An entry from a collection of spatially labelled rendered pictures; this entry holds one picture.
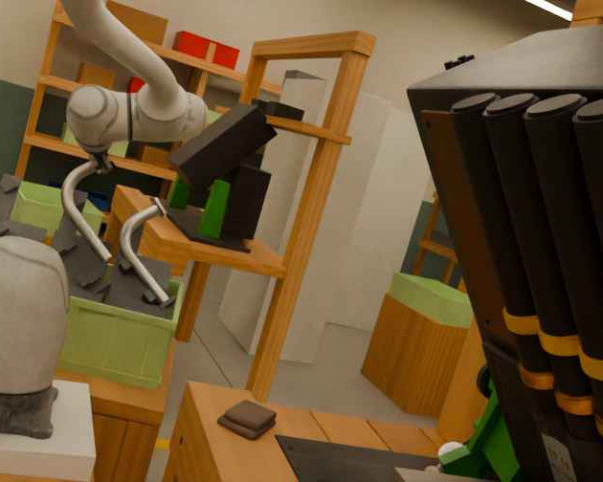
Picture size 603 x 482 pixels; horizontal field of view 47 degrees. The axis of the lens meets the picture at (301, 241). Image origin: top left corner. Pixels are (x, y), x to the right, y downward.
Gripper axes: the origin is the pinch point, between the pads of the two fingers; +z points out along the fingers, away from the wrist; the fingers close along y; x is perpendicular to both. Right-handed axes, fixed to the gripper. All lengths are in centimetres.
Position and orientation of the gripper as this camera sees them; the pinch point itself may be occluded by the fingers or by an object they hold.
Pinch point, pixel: (98, 160)
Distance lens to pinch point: 187.5
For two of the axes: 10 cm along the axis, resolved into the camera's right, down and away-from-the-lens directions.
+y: -5.2, -8.5, 0.3
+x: -8.2, 4.9, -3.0
